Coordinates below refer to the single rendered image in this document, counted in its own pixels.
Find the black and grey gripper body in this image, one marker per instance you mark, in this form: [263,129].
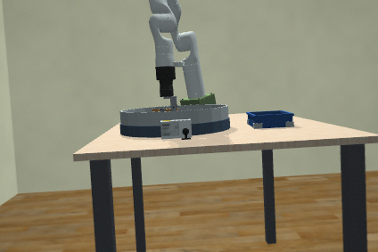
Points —
[165,72]

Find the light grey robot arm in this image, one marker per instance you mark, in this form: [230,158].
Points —
[183,42]

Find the grey round turning table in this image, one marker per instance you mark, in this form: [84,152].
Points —
[187,121]

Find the blue rectangular crate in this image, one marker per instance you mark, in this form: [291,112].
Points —
[270,119]

